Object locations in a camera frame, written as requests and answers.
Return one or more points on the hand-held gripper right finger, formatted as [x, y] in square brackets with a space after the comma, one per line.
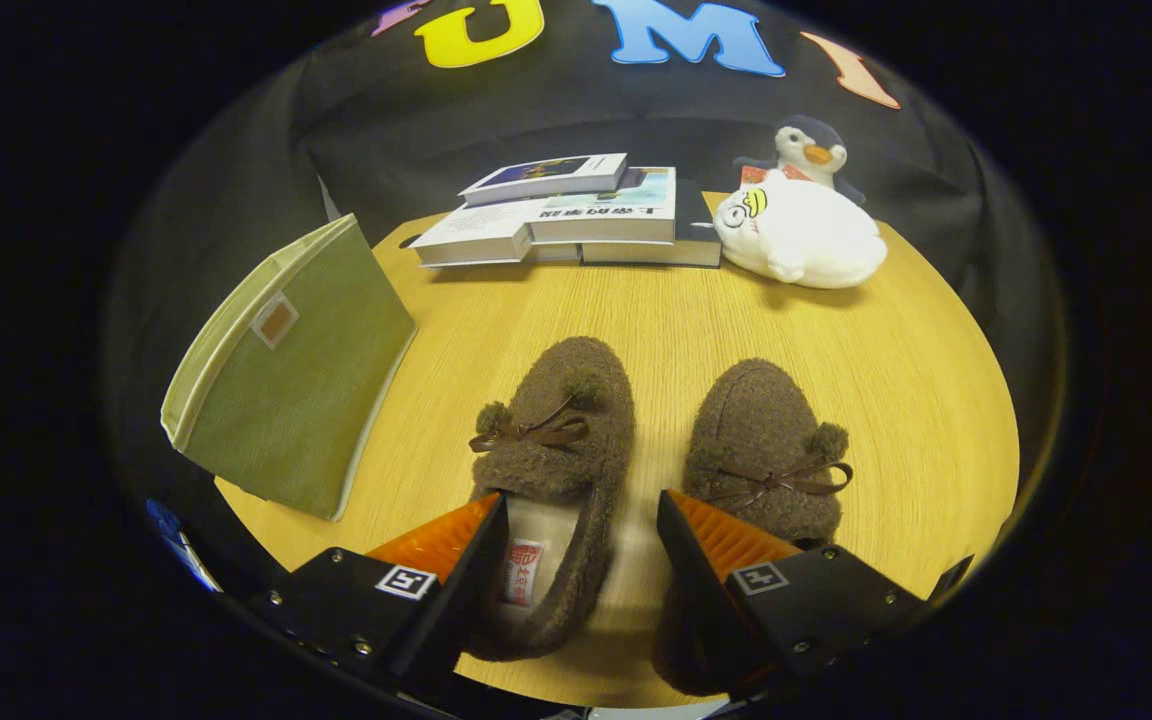
[706, 590]

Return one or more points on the book with dark blue cover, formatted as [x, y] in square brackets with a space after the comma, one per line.
[546, 172]

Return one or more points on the green fabric storage box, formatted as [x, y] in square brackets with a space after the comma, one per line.
[306, 400]

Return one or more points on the white plush toy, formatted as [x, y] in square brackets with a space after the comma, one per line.
[806, 240]

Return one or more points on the penguin plush toy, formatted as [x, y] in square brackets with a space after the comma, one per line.
[811, 140]

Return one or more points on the brown fuzzy slipper shoe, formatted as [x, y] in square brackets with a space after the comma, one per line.
[556, 400]
[756, 420]

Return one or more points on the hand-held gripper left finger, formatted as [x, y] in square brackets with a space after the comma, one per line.
[466, 590]

